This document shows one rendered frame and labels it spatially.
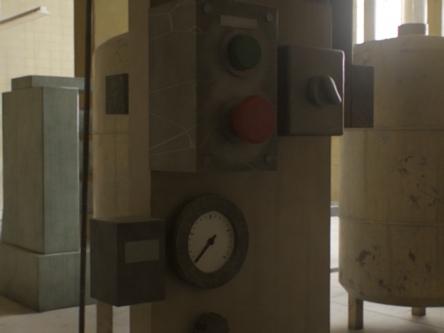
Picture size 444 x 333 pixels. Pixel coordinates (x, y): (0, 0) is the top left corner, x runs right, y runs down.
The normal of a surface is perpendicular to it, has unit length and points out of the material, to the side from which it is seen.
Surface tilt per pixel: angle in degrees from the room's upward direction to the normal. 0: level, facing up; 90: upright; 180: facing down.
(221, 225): 90
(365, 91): 90
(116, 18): 90
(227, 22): 90
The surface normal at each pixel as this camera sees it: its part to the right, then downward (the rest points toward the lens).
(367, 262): -0.75, 0.02
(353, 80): 0.61, 0.03
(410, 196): -0.22, 0.04
